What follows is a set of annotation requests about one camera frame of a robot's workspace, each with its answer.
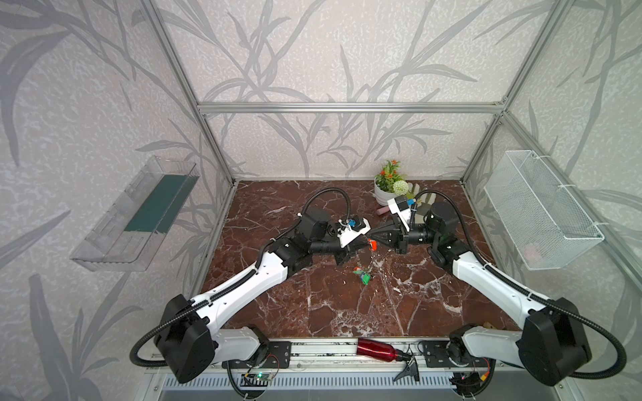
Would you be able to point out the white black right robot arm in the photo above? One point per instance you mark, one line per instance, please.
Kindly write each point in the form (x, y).
(549, 344)

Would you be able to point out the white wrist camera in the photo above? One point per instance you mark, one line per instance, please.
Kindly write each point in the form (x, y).
(351, 229)
(401, 207)

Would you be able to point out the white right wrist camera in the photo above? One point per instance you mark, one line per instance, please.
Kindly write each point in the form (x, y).
(401, 207)

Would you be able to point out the clear plastic wall shelf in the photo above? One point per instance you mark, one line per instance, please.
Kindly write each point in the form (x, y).
(131, 232)

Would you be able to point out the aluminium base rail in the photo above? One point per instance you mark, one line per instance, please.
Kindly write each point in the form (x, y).
(333, 364)

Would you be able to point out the red spray bottle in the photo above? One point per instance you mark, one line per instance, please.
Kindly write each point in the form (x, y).
(381, 351)

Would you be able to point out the white wire mesh basket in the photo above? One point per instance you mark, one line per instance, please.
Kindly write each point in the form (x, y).
(547, 225)

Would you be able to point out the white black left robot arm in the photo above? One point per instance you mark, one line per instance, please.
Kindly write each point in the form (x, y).
(193, 335)

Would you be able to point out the beige grey garden glove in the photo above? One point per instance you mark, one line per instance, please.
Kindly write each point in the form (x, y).
(426, 200)

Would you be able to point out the white flower pot with plant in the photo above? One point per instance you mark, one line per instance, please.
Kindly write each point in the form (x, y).
(389, 183)

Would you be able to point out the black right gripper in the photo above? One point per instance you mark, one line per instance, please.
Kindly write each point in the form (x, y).
(399, 238)

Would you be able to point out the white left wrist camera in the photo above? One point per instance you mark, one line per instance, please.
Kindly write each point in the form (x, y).
(351, 229)

